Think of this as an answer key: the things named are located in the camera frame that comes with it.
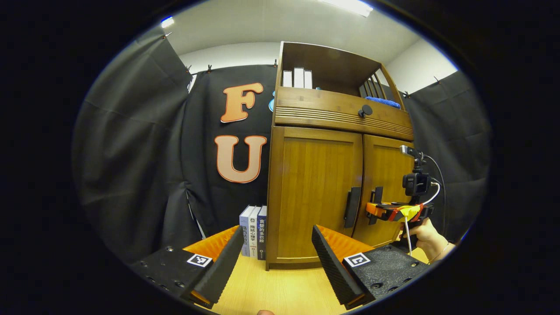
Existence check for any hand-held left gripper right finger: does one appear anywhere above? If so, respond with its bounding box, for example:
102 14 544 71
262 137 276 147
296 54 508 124
311 225 431 311

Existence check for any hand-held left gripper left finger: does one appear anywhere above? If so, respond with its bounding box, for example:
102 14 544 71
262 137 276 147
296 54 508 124
129 225 245 310

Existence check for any wooden shoe cabinet door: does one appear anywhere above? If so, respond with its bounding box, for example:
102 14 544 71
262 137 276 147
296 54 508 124
276 126 364 260
352 133 414 248

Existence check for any wooden double-door shoe cabinet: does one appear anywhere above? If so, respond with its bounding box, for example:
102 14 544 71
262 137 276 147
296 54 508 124
265 42 415 271

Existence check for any grey-white paperback book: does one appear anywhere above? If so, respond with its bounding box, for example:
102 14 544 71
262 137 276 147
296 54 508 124
239 206 256 257

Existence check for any dark blue paperback book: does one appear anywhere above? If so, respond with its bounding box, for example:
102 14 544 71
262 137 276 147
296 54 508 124
257 206 268 261

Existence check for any blue folded cloth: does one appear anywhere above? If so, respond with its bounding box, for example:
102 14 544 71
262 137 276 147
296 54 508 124
365 96 401 110

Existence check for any wooden drawer front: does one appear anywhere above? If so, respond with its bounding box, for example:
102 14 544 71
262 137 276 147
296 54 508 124
272 87 414 141

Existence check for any black backdrop cloth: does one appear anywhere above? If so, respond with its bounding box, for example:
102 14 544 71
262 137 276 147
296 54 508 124
72 28 493 265

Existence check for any long ceiling lamp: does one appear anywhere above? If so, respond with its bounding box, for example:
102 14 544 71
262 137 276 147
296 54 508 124
319 0 375 18

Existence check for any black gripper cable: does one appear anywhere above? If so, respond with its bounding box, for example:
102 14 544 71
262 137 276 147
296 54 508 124
422 154 448 237

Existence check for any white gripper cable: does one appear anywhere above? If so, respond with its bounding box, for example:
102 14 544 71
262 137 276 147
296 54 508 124
403 182 441 257

